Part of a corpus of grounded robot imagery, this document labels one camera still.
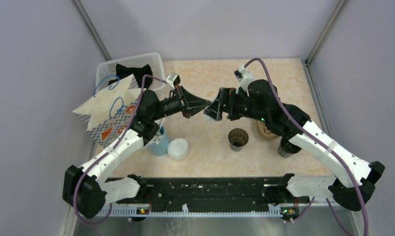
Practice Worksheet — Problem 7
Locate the black cloth in basket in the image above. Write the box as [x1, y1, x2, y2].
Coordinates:
[108, 64, 153, 89]

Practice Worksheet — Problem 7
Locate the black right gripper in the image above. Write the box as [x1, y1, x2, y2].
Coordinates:
[204, 88, 268, 123]

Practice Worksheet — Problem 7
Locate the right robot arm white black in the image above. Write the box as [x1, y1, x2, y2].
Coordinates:
[204, 80, 385, 211]

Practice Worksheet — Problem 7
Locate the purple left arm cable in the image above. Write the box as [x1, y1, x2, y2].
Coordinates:
[73, 74, 169, 236]

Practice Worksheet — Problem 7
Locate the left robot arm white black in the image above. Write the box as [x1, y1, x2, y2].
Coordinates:
[62, 86, 211, 219]

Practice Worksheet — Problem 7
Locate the stack of white lids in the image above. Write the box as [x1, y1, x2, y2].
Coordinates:
[168, 138, 189, 160]

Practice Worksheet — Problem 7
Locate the brown pulp cup carrier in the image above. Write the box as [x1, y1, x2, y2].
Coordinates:
[256, 121, 279, 140]

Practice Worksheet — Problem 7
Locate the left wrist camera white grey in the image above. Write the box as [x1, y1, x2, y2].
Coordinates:
[166, 73, 181, 89]

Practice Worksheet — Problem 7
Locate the white plastic basket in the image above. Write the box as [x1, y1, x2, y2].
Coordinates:
[96, 52, 166, 92]

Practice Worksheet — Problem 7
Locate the single dark plastic cup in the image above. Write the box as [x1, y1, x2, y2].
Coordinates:
[228, 128, 249, 151]

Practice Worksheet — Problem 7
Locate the blue straw holder cup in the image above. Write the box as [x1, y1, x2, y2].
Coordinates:
[147, 126, 170, 156]

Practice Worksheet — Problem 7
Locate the patterned paper gift bag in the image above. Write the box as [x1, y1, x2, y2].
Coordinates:
[72, 74, 141, 148]

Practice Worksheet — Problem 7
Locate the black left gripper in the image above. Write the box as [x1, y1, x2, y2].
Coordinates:
[151, 85, 212, 121]

